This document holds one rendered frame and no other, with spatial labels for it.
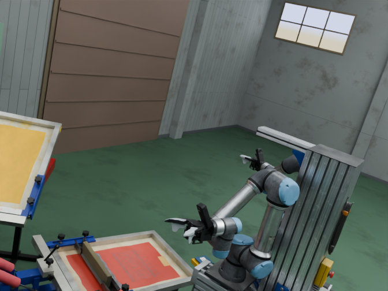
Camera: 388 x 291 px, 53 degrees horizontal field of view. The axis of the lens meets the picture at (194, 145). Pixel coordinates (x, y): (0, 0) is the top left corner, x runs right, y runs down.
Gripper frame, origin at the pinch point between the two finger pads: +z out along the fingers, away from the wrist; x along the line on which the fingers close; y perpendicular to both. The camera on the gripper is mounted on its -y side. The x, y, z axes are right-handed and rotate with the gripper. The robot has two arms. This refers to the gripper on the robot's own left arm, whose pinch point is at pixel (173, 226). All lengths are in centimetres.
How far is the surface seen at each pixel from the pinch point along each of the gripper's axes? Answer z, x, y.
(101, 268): -1, 65, 54
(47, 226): -35, 296, 128
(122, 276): -18, 70, 63
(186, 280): -53, 53, 62
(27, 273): 37, 72, 54
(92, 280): 1, 70, 63
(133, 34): -210, 531, -117
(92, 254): 0, 79, 52
